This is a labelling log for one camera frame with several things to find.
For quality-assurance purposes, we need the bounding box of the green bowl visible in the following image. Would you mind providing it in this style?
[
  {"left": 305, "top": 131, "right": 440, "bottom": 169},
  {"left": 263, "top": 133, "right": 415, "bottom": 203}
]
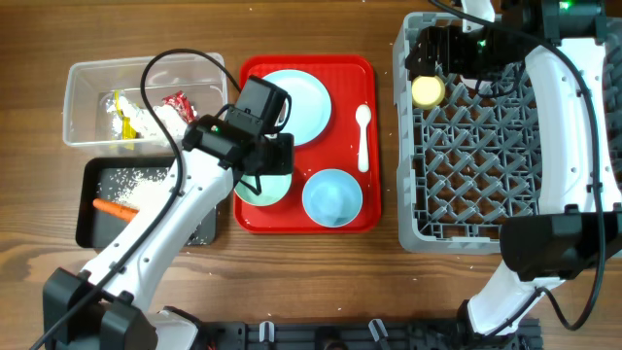
[{"left": 234, "top": 174, "right": 292, "bottom": 207}]

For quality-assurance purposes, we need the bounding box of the yellow plastic cup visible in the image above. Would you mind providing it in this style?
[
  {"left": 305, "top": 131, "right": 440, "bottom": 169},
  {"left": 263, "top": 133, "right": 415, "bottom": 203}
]
[{"left": 411, "top": 76, "right": 445, "bottom": 110}]

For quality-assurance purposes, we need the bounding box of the light blue plate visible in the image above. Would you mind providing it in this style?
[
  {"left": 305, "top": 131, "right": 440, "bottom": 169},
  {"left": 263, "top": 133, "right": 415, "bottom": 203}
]
[{"left": 264, "top": 69, "right": 332, "bottom": 147}]

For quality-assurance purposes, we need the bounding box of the light blue bowl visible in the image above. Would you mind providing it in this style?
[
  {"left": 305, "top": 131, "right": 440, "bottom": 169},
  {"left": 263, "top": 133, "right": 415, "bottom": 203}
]
[{"left": 302, "top": 169, "right": 363, "bottom": 228}]

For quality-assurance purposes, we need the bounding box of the white plastic spoon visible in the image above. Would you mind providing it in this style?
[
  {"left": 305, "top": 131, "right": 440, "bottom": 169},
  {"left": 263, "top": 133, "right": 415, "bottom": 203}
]
[{"left": 355, "top": 104, "right": 371, "bottom": 173}]

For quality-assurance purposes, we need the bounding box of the red foil wrapper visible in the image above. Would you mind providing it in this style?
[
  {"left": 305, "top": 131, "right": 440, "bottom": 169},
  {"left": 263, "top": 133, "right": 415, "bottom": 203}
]
[{"left": 162, "top": 90, "right": 196, "bottom": 123}]

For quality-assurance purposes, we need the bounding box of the white rice pile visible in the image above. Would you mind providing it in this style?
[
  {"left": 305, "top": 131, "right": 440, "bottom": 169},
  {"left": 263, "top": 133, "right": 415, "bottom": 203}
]
[{"left": 98, "top": 167, "right": 168, "bottom": 210}]

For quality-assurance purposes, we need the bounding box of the white napkin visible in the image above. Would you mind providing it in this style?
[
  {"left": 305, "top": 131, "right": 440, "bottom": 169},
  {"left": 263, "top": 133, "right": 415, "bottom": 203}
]
[{"left": 120, "top": 95, "right": 188, "bottom": 146}]

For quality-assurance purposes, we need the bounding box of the yellow foil wrapper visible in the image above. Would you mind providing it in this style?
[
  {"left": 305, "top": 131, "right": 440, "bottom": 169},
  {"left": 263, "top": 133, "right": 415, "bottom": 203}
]
[{"left": 114, "top": 90, "right": 137, "bottom": 140}]

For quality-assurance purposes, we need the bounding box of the orange carrot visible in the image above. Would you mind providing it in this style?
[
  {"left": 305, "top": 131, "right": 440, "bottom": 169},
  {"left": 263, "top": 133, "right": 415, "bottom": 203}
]
[{"left": 92, "top": 198, "right": 138, "bottom": 223}]

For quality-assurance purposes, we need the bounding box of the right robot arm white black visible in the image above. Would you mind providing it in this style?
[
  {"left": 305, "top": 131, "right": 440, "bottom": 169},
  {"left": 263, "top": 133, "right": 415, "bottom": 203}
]
[{"left": 404, "top": 1, "right": 621, "bottom": 349}]

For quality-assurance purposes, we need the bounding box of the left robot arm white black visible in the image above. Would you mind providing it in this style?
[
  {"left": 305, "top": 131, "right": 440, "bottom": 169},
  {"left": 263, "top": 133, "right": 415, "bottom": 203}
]
[{"left": 33, "top": 76, "right": 294, "bottom": 349}]

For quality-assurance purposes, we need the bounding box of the grey dishwasher rack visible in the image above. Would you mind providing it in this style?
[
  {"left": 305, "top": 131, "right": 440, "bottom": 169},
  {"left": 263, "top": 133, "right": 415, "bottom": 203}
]
[{"left": 393, "top": 13, "right": 617, "bottom": 255}]

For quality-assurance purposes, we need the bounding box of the black waste tray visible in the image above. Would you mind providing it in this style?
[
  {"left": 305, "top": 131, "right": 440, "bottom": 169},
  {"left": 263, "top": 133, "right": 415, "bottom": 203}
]
[{"left": 75, "top": 155, "right": 220, "bottom": 249}]

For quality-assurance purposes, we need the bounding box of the red plastic tray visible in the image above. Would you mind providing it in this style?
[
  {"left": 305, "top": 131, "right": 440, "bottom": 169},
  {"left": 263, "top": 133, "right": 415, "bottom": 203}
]
[{"left": 233, "top": 54, "right": 381, "bottom": 234}]

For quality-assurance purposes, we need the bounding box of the clear plastic bin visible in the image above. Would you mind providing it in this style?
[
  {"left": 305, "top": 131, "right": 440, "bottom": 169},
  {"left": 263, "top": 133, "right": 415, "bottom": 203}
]
[{"left": 62, "top": 52, "right": 230, "bottom": 157}]

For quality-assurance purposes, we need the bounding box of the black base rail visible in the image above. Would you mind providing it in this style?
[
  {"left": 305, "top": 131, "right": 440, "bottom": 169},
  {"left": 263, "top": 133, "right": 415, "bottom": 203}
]
[{"left": 192, "top": 319, "right": 543, "bottom": 350}]

